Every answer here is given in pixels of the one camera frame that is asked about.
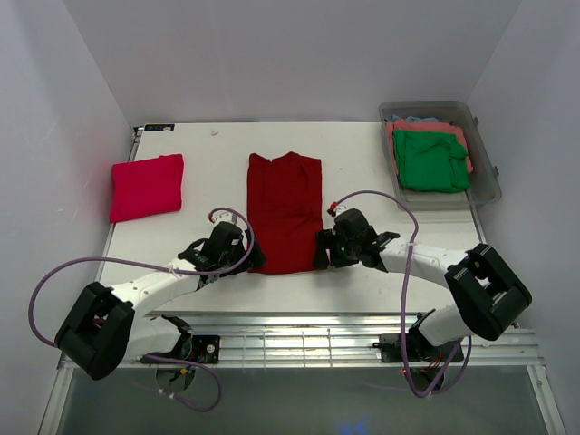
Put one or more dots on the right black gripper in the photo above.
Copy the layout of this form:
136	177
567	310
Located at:
325	239

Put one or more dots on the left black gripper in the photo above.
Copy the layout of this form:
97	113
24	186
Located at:
257	259

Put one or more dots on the dark red t shirt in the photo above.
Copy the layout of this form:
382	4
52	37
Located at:
285	210

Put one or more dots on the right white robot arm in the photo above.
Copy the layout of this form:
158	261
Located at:
488	296

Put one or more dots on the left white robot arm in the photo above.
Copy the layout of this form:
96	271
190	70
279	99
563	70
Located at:
108	325

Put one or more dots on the green t shirt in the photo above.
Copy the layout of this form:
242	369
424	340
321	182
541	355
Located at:
429	161

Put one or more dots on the salmon pink t shirt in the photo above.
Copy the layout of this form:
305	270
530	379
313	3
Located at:
439	126

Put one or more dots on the folded pink red t shirt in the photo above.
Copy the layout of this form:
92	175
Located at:
147	187

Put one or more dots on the light blue t shirt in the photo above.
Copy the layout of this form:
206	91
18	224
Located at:
412	119

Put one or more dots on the clear plastic bin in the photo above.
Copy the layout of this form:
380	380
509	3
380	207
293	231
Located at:
484	188

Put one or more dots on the blue label sticker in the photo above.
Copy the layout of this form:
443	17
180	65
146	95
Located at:
159	127

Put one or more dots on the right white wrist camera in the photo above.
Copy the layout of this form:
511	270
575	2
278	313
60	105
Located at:
336	210

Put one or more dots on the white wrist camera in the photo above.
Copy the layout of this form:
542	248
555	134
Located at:
223	217
336	210

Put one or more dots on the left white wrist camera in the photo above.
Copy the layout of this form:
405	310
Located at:
223	217

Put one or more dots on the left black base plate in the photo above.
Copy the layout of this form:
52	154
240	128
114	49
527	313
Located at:
202	348

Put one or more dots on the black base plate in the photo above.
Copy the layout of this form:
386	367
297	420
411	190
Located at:
418	351
202	348

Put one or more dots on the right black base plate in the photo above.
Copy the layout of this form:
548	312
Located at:
418	351

